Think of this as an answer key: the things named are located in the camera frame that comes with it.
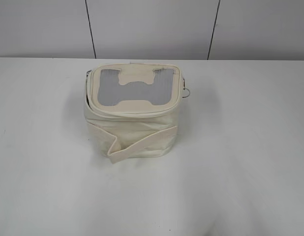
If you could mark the cream canvas zipper bag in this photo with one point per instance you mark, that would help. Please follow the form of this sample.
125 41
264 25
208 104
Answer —
132 109

